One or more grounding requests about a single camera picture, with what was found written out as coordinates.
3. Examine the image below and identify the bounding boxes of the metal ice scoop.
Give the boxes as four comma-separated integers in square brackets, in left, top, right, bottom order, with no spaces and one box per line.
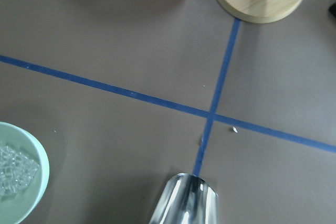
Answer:
[149,173,219,224]

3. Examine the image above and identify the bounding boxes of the light green bowl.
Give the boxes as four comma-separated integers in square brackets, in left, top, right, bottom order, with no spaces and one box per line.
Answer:
[1,122,50,223]

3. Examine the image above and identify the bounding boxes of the ice cubes in bowl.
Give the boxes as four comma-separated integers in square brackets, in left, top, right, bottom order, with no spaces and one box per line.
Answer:
[1,142,41,199]

